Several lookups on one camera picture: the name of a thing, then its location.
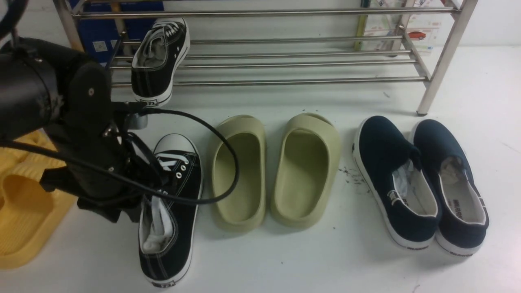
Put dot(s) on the white printed carton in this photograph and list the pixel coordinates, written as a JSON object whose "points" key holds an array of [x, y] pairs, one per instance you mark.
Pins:
{"points": [[422, 29]]}

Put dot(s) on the stainless steel shoe rack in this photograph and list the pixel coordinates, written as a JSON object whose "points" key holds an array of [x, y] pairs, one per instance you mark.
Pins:
{"points": [[461, 13]]}

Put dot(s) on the blue box behind rack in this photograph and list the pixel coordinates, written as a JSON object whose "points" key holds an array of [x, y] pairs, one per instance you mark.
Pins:
{"points": [[100, 35]]}

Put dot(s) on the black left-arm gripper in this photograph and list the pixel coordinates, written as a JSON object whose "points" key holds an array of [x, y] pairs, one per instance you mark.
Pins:
{"points": [[92, 128]]}

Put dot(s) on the black canvas sneaker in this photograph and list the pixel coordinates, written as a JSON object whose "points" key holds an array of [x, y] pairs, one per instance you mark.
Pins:
{"points": [[166, 228], [161, 52]]}

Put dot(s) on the olive green slipper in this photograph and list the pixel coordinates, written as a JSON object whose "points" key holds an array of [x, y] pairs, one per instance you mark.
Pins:
{"points": [[309, 158], [239, 165]]}

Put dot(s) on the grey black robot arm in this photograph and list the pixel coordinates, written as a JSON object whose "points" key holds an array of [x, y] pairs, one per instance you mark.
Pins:
{"points": [[29, 93]]}

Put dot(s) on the navy slip-on shoe left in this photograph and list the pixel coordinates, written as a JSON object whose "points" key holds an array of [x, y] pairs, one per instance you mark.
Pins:
{"points": [[392, 168]]}

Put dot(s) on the olive green slipper left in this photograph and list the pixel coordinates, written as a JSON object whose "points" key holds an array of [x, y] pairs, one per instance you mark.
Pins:
{"points": [[239, 165]]}

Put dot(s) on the navy slip-on shoe right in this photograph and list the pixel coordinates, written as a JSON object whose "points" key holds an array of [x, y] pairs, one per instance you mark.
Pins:
{"points": [[464, 217]]}

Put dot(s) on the navy slip-on shoe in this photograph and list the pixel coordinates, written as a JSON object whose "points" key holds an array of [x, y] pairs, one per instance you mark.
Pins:
{"points": [[392, 168], [464, 217]]}

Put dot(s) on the olive green slipper right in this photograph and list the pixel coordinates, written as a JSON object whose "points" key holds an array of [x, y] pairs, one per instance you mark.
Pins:
{"points": [[309, 158]]}

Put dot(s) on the yellow slipper front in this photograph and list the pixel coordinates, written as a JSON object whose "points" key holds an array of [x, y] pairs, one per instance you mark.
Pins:
{"points": [[29, 215]]}

